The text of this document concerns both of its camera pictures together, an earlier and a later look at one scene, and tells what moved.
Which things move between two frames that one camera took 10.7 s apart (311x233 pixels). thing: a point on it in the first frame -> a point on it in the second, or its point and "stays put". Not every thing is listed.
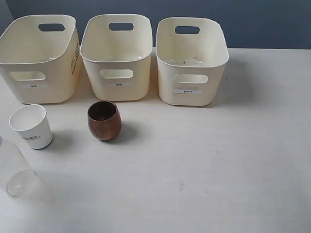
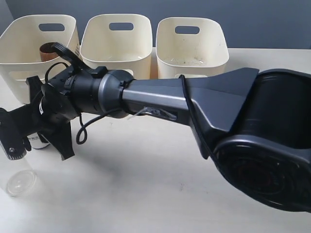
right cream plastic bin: (192, 53) stays put
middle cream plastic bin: (116, 51) stays put
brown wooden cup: (104, 120) -> (47, 51)
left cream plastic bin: (41, 58) stays put
